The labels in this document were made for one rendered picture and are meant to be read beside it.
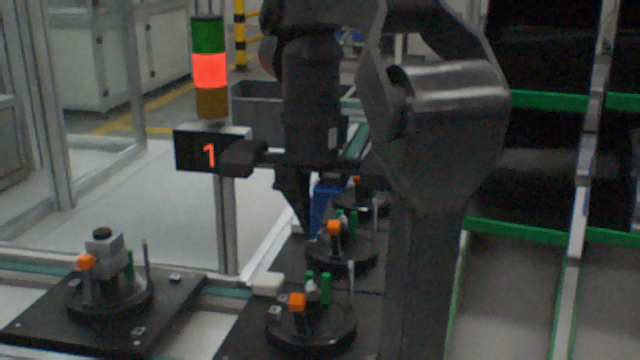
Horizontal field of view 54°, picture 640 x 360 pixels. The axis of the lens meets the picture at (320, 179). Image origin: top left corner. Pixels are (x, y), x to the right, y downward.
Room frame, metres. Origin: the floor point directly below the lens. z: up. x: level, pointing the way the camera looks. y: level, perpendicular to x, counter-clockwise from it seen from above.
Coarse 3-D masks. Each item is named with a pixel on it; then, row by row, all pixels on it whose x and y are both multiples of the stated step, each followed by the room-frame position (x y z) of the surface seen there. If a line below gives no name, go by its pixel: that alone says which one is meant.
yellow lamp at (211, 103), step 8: (200, 88) 0.96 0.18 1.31; (208, 88) 0.96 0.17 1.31; (216, 88) 0.96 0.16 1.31; (224, 88) 0.97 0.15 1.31; (200, 96) 0.96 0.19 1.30; (208, 96) 0.95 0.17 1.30; (216, 96) 0.96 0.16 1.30; (224, 96) 0.97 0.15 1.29; (200, 104) 0.96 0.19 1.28; (208, 104) 0.95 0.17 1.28; (216, 104) 0.96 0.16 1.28; (224, 104) 0.97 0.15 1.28; (200, 112) 0.96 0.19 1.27; (208, 112) 0.95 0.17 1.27; (216, 112) 0.96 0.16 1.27; (224, 112) 0.97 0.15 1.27
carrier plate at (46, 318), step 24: (168, 288) 0.93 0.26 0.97; (192, 288) 0.93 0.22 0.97; (24, 312) 0.86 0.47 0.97; (48, 312) 0.86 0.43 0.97; (144, 312) 0.86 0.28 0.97; (168, 312) 0.86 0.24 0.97; (0, 336) 0.81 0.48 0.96; (24, 336) 0.80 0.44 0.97; (48, 336) 0.80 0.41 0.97; (72, 336) 0.80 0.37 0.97; (96, 336) 0.80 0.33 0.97; (120, 336) 0.80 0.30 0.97; (144, 336) 0.79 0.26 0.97
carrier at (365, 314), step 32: (256, 288) 0.91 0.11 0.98; (288, 288) 0.93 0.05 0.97; (320, 288) 0.93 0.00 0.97; (352, 288) 0.83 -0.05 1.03; (256, 320) 0.84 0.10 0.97; (288, 320) 0.81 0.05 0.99; (320, 320) 0.81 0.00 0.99; (352, 320) 0.81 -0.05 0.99; (224, 352) 0.76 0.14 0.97; (256, 352) 0.76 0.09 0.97; (288, 352) 0.75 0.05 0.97; (320, 352) 0.75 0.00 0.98; (352, 352) 0.76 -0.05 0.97
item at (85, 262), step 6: (78, 258) 0.84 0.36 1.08; (84, 258) 0.84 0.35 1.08; (90, 258) 0.85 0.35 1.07; (96, 258) 0.87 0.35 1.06; (78, 264) 0.84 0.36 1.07; (84, 264) 0.84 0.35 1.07; (90, 264) 0.84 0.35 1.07; (84, 270) 0.84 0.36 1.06; (90, 270) 0.85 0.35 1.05; (84, 276) 0.84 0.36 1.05; (90, 276) 0.84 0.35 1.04; (84, 282) 0.84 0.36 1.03; (90, 282) 0.84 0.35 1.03; (84, 288) 0.84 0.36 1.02; (90, 288) 0.84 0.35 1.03; (84, 294) 0.84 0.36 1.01; (90, 294) 0.84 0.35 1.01; (90, 300) 0.84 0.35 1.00
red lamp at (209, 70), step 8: (200, 56) 0.96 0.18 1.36; (208, 56) 0.96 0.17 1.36; (216, 56) 0.96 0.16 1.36; (224, 56) 0.98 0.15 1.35; (200, 64) 0.96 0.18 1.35; (208, 64) 0.95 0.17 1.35; (216, 64) 0.96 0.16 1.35; (224, 64) 0.97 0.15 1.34; (200, 72) 0.96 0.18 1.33; (208, 72) 0.95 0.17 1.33; (216, 72) 0.96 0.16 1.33; (224, 72) 0.97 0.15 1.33; (200, 80) 0.96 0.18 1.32; (208, 80) 0.95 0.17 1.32; (216, 80) 0.96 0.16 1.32; (224, 80) 0.97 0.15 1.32
